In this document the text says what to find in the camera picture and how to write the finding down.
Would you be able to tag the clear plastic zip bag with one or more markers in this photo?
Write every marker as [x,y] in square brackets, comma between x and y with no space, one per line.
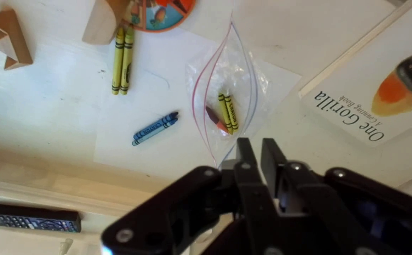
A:
[243,80]

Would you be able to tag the black remote control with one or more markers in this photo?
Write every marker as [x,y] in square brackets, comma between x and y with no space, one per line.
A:
[33,218]

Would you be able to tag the orange red crayon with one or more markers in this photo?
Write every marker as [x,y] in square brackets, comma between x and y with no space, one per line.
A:
[214,119]

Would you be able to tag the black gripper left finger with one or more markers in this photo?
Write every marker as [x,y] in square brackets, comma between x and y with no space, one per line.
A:
[214,213]

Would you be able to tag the light wooden block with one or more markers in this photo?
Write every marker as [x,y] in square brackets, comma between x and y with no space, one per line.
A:
[101,26]

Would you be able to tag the white paper sheet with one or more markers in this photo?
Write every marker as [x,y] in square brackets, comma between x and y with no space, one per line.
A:
[168,150]

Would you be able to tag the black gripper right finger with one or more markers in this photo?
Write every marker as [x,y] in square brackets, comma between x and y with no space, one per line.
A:
[347,217]

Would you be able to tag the brown zigzag wooden piece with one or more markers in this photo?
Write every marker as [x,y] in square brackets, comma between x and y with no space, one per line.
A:
[15,43]

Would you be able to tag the One Gorilla picture book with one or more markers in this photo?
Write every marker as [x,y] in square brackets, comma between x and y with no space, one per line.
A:
[370,85]

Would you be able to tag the round colourful puzzle disc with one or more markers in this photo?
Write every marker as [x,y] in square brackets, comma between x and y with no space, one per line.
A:
[163,16]

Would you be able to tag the short yellow crayon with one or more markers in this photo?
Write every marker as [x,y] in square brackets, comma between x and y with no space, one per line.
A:
[233,111]
[226,114]

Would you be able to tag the blue crayon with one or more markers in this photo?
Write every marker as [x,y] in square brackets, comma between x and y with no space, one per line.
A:
[155,128]

